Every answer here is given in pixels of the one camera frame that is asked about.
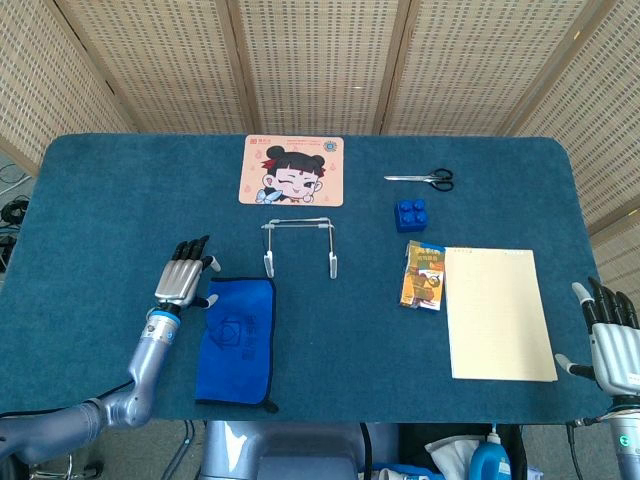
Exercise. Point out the cartoon girl mouse pad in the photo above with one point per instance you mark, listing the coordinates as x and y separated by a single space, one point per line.
292 170

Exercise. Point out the grey and blue cloth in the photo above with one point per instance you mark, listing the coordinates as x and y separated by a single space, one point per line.
235 350

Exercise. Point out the blue bottle white pump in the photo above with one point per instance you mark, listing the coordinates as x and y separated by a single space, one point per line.
489 460

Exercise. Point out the bamboo folding screen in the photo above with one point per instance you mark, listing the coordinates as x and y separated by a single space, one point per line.
320 60

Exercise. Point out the black bag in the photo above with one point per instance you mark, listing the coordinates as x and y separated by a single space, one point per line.
415 440

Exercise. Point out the yellow blue snack box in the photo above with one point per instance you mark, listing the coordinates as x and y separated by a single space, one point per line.
422 280

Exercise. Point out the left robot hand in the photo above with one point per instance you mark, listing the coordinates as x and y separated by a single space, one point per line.
177 280

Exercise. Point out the blue carpet table mat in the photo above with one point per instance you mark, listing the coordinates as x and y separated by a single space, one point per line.
100 225

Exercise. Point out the blue building block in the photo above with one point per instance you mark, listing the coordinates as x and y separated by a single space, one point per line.
411 217

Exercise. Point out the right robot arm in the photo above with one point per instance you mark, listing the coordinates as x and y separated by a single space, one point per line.
627 445

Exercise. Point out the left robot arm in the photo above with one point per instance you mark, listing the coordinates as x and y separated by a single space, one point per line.
147 360

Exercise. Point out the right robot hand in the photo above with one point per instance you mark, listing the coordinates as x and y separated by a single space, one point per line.
617 360

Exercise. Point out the cream paper pad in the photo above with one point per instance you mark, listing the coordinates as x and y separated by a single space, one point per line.
497 315

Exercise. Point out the white crumpled cloth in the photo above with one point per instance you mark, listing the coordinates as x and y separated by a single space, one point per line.
450 452

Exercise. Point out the grey robot torso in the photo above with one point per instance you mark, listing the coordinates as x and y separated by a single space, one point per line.
280 450

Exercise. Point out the chrome chair base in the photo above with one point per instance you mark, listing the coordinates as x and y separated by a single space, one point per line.
80 467

